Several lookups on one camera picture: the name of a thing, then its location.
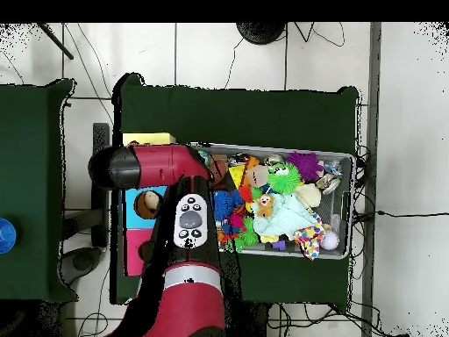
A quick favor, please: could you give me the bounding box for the doll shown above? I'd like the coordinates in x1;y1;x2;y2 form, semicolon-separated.
255;194;275;219

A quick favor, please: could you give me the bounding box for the mint green knitted cloth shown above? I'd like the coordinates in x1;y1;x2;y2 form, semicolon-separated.
252;192;321;239

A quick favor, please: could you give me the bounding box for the wooden box with three holes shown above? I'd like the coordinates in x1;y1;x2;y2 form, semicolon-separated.
120;132;176;277

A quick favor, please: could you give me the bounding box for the shallow clear mesh bin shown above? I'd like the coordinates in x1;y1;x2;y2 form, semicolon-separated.
189;141;355;261

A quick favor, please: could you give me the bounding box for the small brown football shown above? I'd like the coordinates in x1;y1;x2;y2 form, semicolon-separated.
210;157;229;185

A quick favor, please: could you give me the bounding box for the blue spiky rubber ball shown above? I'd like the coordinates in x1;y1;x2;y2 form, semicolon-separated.
212;190;244;222

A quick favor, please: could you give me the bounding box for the plain wooden block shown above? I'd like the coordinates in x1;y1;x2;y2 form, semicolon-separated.
245;164;270;188

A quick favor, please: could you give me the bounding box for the green spiky toy with eyes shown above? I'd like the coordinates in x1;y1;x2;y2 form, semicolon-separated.
267;162;303;195

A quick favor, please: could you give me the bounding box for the purple spiky rubber toy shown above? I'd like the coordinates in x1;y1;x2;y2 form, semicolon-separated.
286;151;324;182

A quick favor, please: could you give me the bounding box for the colourful spotted cloth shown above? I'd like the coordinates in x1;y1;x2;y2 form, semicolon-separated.
293;221;326;261

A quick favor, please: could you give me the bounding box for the white baseball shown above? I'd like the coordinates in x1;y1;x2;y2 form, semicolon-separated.
319;230;340;251

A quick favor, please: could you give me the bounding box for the black upright panel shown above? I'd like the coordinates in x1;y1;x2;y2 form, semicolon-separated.
91;122;110;248

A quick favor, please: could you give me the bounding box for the round black stand base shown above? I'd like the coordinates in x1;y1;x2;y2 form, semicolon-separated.
235;22;287;46

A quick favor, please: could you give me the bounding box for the grey round floor base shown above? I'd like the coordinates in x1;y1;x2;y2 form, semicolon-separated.
59;247;103;286

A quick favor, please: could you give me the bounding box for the black rod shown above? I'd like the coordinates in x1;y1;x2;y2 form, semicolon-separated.
36;22;75;61

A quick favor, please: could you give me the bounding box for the blue round object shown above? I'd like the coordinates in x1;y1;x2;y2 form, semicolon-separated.
0;217;18;255

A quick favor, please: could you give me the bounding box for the thin black cable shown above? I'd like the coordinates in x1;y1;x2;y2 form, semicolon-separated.
374;209;449;218

